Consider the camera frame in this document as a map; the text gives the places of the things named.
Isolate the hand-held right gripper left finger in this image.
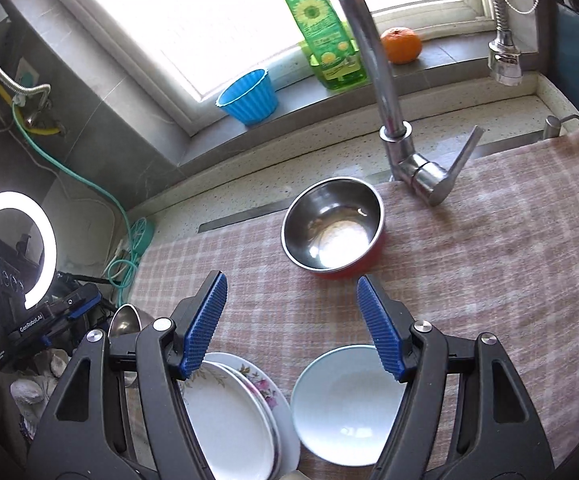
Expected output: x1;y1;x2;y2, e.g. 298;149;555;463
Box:
26;270;230;480

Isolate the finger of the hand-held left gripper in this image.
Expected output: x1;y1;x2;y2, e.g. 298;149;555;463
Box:
44;282;102;333

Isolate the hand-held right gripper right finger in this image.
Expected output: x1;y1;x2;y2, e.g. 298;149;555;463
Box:
357;275;555;480

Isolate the large steel bowl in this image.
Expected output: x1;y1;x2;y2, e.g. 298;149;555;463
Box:
108;304;155;341

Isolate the pink floral plate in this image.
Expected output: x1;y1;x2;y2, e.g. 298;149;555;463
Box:
204;351;303;480
209;355;284;480

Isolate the white ceramic bowl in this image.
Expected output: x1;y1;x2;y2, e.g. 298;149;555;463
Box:
290;344;406;466

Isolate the white plate grey floral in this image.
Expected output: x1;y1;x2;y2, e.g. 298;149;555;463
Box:
182;357;276;480

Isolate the small red steel bowl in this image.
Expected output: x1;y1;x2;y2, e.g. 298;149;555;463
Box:
281;176;387;281

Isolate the person's left hand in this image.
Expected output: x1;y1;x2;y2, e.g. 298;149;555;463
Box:
10;347;72;418

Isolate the pink plaid cloth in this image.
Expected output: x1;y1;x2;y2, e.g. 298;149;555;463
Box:
119;117;579;480

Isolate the blue silicone cup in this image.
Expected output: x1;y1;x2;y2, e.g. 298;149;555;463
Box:
215;67;278;127

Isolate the metal sink fitting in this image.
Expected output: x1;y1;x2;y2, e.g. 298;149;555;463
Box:
543;114;579;140

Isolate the orange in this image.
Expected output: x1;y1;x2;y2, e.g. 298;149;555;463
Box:
380;26;423;65

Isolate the chrome faucet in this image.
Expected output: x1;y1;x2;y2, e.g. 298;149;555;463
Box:
327;0;485;207

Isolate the white framed window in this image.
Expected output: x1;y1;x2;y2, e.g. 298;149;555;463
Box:
34;0;500;136

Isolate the green dish soap bottle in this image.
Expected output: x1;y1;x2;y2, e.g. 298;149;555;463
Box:
269;0;373;92

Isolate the white power cable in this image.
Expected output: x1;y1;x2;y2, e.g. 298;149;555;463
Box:
106;245;135;271

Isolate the white ring light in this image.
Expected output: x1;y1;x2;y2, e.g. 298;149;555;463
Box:
0;191;57;311

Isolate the teal round wire rack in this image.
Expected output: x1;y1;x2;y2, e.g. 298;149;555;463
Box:
128;216;156;261

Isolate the teal hose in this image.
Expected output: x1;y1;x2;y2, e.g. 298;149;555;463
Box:
12;102;156;291

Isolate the yellow hose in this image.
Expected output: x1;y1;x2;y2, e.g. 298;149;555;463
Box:
0;82;62;136

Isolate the wall outlet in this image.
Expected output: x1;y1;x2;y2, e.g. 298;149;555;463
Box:
16;57;42;88

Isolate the flexible metal hose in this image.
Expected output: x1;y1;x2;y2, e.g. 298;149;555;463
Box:
0;52;52;106

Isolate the metal sprayer hose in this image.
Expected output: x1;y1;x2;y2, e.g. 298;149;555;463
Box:
472;0;540;86

